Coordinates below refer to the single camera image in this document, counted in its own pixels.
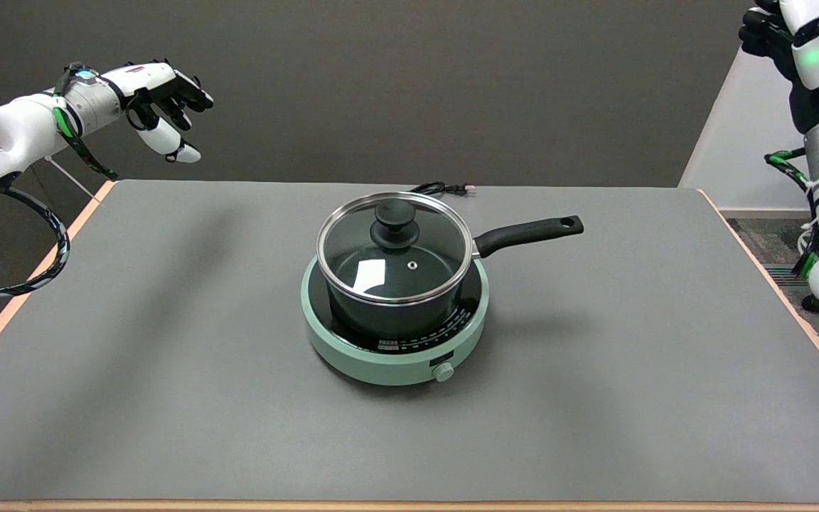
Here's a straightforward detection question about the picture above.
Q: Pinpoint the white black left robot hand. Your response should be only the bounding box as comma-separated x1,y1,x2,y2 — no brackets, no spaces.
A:
100,59,215,164

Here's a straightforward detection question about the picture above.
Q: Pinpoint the glass pot lid black knob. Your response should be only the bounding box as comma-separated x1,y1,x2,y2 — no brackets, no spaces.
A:
316,191,473,306

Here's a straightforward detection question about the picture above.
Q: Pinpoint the thin white rod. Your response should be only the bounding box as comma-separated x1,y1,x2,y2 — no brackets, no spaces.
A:
45,156,96,200

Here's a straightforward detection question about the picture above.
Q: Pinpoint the floor vent grille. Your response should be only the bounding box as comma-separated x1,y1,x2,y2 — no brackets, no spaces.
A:
765,265,812,289

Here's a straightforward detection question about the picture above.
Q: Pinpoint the mint green induction cooker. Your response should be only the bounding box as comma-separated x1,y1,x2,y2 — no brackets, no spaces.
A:
300,250,490,386

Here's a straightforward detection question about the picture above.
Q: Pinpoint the green black wrist cable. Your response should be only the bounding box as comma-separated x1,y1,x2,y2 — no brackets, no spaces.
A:
764,148,819,278
53,63,120,181

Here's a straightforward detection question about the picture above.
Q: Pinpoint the black braided cable loop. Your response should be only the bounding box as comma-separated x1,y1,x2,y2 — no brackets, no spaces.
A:
0,183,71,300

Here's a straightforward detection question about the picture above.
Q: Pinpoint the black cooker power cord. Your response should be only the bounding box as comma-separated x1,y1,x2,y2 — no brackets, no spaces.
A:
409,181,476,197

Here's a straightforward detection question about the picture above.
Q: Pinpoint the black saucepan with handle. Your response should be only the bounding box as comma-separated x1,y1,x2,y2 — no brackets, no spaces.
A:
324,215,585,341

